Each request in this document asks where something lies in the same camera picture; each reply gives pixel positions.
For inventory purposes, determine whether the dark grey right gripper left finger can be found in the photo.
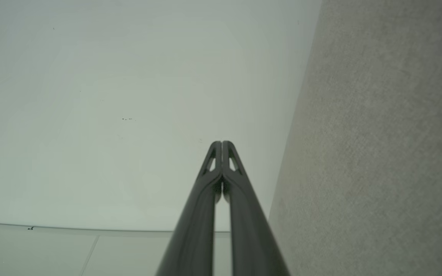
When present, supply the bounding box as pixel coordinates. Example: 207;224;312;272
156;141;222;276

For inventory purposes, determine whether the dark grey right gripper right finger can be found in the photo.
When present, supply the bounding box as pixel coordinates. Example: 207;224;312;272
223;141;291;276

